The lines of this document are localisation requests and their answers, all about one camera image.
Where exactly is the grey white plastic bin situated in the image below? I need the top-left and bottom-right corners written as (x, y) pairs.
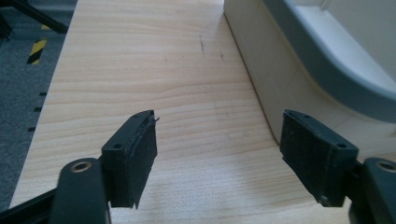
top-left (223, 0), bottom-right (396, 158)

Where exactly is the black metal stand leg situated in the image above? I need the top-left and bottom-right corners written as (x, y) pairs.
top-left (0, 0), bottom-right (69, 40)

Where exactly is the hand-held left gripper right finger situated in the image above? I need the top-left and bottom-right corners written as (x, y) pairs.
top-left (279, 108), bottom-right (360, 208)

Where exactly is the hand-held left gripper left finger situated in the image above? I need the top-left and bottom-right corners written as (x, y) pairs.
top-left (101, 109), bottom-right (161, 210)

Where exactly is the yellow and black striped tape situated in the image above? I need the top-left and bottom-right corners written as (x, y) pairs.
top-left (26, 38), bottom-right (49, 65)

